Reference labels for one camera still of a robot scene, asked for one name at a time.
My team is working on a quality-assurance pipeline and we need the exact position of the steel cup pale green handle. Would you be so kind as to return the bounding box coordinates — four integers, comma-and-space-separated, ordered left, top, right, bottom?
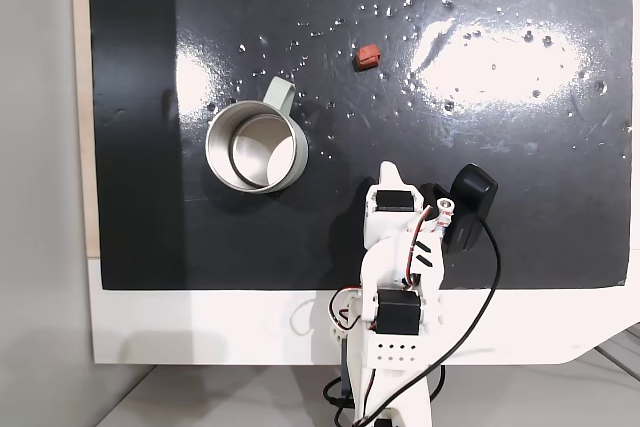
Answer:
204, 75, 311, 195

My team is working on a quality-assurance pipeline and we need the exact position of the black table mat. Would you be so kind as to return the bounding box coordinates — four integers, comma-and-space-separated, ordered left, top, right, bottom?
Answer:
87, 0, 633, 292

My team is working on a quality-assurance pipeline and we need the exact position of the black base cable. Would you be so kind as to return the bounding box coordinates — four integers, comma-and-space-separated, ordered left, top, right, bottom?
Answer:
322, 376, 362, 427

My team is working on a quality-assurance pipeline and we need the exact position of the small red cube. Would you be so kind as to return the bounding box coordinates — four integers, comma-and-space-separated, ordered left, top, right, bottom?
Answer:
353, 43, 384, 72

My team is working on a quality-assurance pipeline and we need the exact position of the black camera cable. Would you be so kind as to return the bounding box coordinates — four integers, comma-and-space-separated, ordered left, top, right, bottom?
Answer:
344, 216, 503, 427

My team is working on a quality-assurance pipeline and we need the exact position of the black oval camera box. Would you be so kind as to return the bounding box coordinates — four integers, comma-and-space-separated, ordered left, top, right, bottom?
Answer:
441, 163, 500, 255

